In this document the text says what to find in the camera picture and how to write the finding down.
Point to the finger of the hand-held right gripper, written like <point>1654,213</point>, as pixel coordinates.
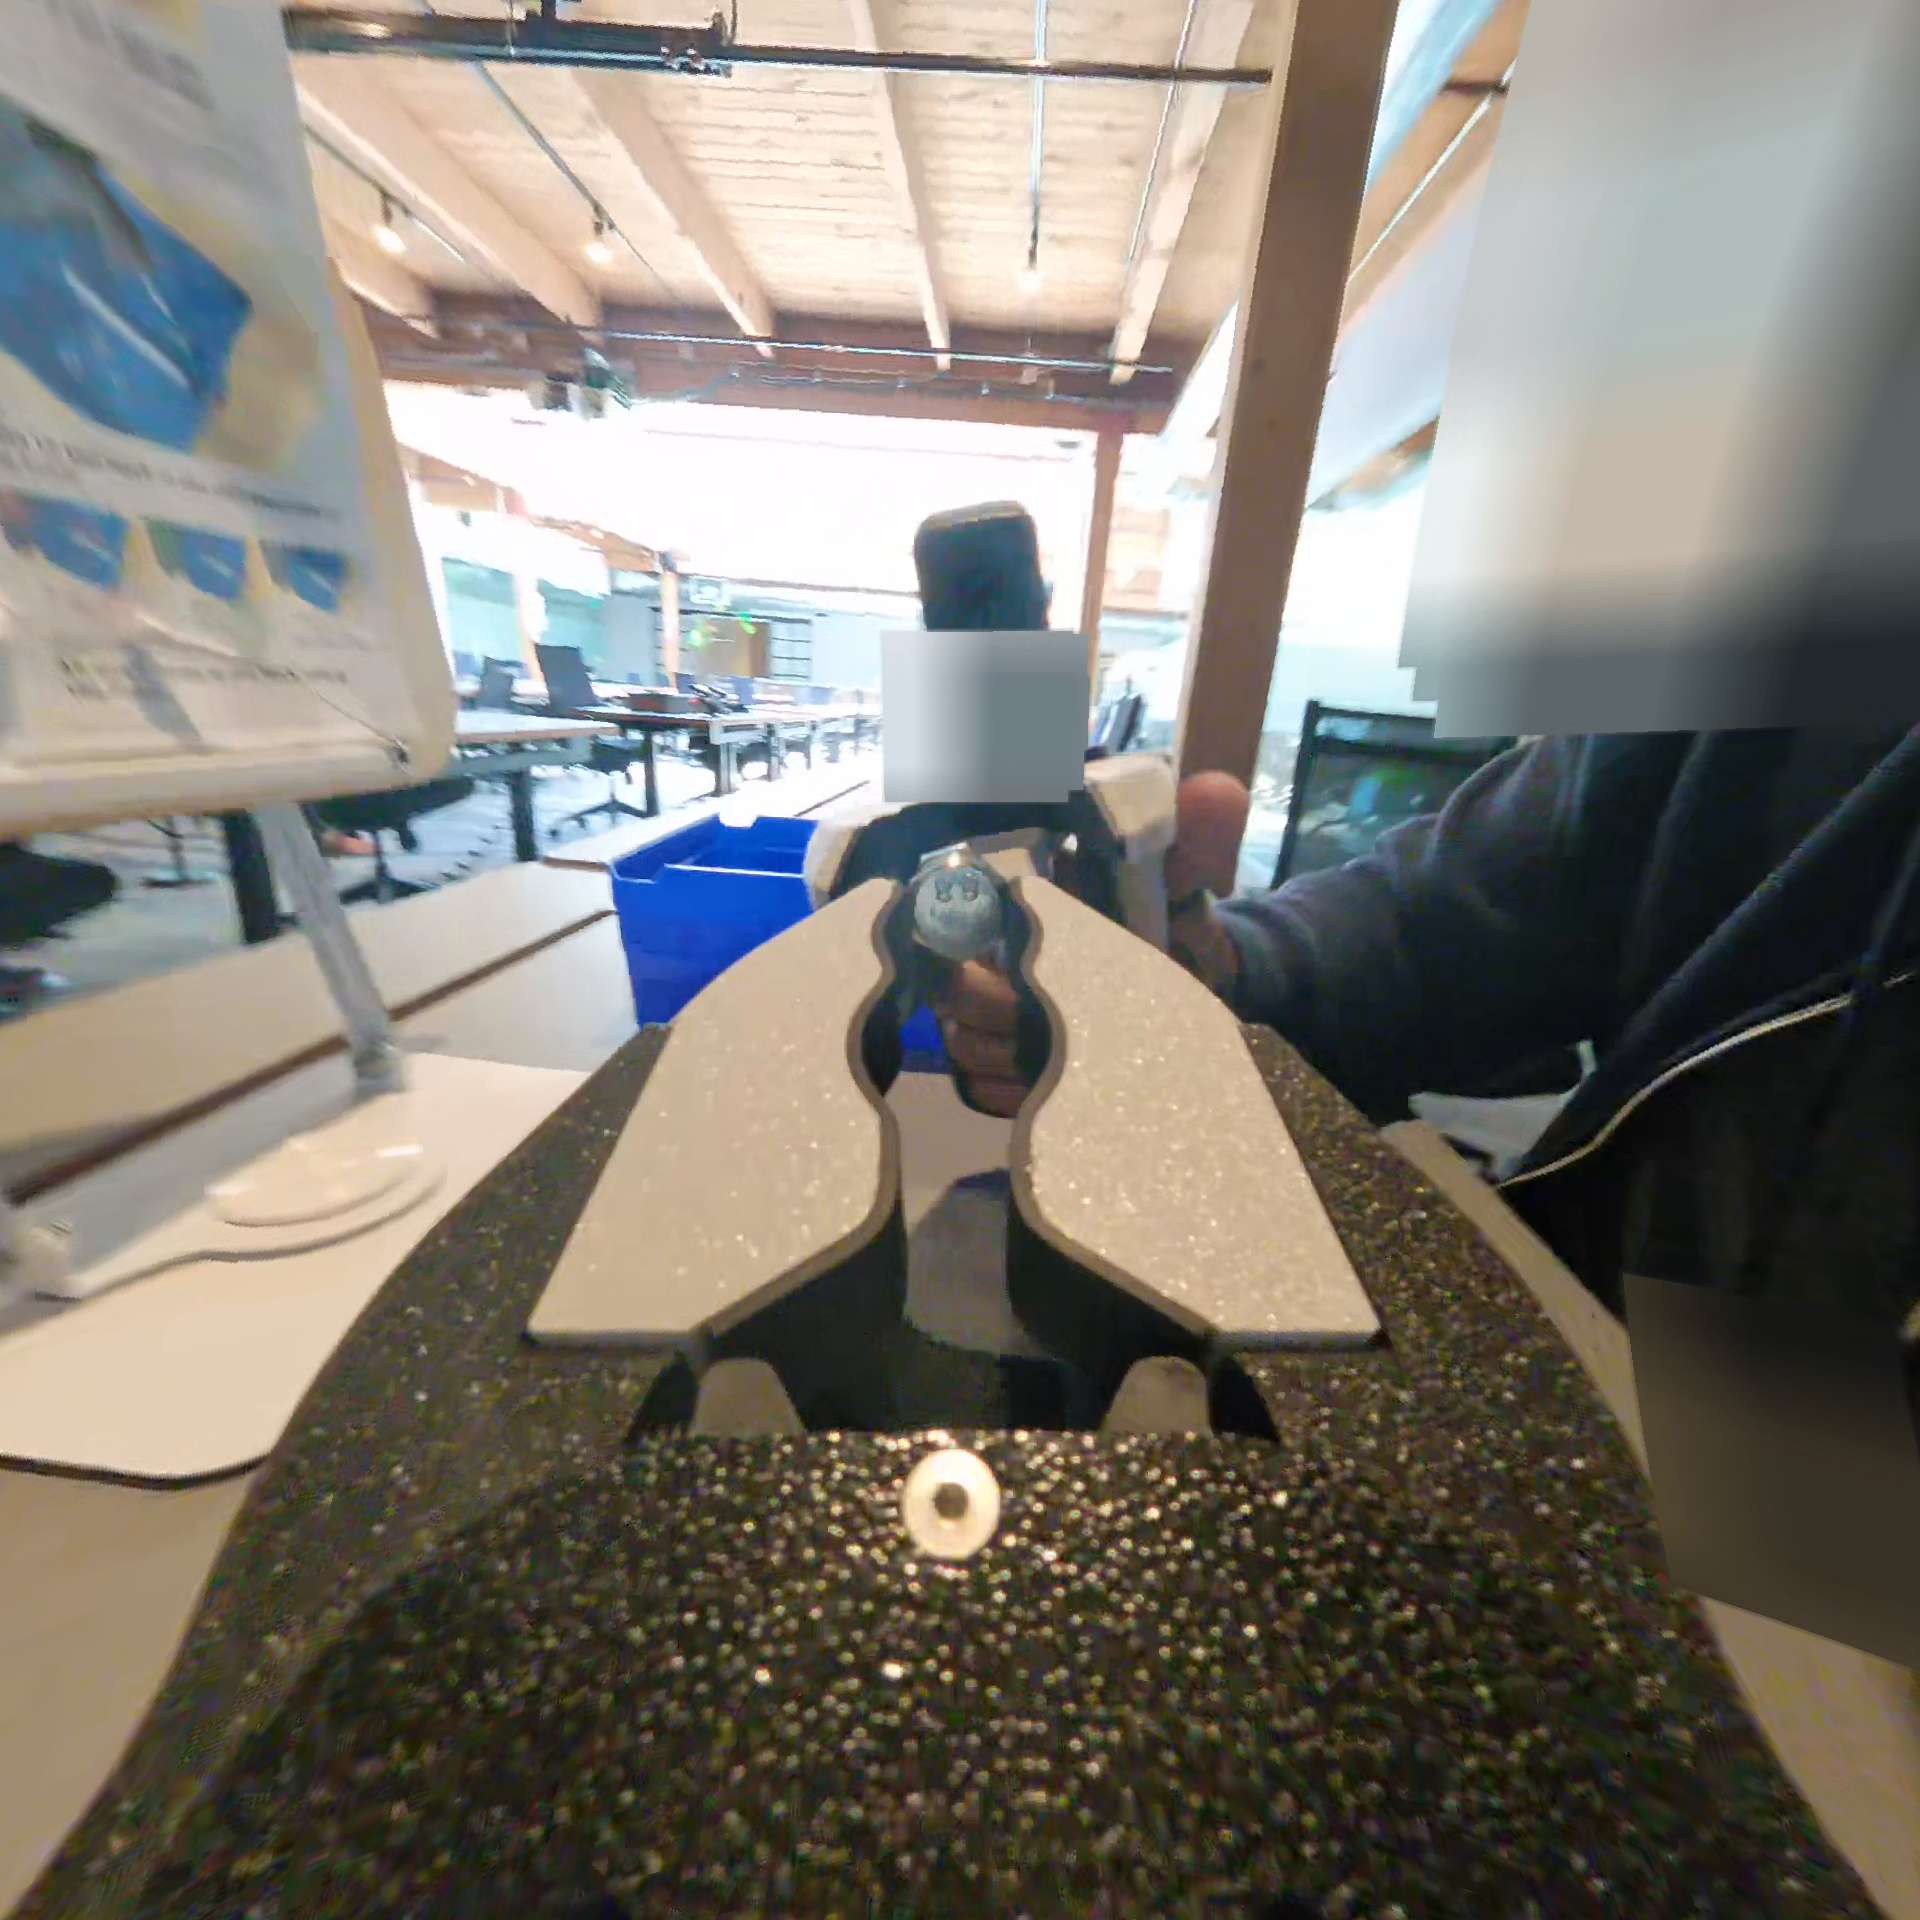
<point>1140,839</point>
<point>840,856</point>

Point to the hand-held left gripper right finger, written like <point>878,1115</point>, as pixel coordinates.
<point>1185,1156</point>

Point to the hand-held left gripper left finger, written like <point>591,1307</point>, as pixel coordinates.
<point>735,1156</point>

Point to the steel bolt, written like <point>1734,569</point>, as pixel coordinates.
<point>958,909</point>

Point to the blue plastic bin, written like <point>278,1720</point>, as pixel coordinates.
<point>706,915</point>

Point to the person's right forearm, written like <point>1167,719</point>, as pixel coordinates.
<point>1425,930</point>

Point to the person's right hand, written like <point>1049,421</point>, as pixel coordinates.
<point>1207,856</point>

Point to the ceiling track light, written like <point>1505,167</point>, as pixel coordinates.
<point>1032,275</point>
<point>388,237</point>
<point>596,243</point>

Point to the black office chair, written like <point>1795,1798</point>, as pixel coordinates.
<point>576,692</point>

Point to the office desk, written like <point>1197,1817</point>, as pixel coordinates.
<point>525,737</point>

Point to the ceiling mounted device cluster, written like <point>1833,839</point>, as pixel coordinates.
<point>581,382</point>

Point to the wooden document stand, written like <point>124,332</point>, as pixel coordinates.
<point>404,646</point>

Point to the person's dark zip jacket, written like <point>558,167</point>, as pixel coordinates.
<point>1768,1050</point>

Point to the printed instruction sheet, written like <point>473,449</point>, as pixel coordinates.
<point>149,376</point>

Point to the black wall screen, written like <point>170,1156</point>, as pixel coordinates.
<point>1380,795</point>

